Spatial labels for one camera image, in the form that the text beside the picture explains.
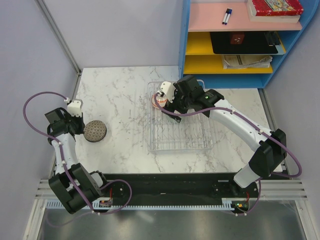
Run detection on white wire dish rack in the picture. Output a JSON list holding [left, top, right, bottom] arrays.
[[146, 79, 214, 153]]

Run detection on black capped marker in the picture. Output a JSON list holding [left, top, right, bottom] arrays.
[[222, 8, 230, 25]]

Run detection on blue shelf unit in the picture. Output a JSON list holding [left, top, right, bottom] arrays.
[[178, 0, 319, 89]]

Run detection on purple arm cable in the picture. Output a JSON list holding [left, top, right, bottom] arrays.
[[22, 91, 133, 227], [152, 92, 303, 217]]

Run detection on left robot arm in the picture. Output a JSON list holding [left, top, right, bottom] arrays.
[[45, 107, 110, 214]]

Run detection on orange and white bowl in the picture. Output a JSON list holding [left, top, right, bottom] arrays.
[[151, 94, 168, 109]]

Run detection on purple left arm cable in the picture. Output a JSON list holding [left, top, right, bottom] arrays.
[[22, 91, 133, 227]]

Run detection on brown checkered blue-rimmed bowl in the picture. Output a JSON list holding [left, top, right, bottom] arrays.
[[83, 120, 107, 143]]

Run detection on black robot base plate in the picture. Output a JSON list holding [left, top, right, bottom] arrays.
[[103, 173, 258, 206]]

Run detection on white slotted cable duct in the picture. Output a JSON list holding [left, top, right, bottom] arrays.
[[46, 197, 250, 210]]

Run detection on blue capped marker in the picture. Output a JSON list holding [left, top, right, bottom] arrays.
[[225, 8, 233, 25]]

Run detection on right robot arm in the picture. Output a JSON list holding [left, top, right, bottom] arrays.
[[157, 75, 287, 197]]

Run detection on spiral bound notebook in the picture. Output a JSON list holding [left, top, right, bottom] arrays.
[[221, 55, 273, 70]]

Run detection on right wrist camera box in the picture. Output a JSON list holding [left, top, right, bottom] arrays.
[[157, 81, 176, 103]]

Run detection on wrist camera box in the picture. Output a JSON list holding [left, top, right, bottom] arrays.
[[67, 99, 83, 118], [157, 81, 176, 103]]

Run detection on aluminium corner frame post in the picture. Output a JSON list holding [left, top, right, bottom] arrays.
[[35, 0, 82, 76]]

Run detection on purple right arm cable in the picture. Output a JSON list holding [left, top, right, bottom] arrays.
[[152, 92, 303, 217]]

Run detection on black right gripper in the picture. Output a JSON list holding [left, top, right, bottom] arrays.
[[161, 83, 193, 123]]

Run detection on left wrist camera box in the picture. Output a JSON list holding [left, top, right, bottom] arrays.
[[67, 99, 83, 118]]

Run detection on black tablet with red box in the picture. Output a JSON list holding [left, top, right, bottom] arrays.
[[210, 31, 281, 55]]

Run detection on red patterned book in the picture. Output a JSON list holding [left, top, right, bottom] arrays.
[[246, 0, 304, 24]]

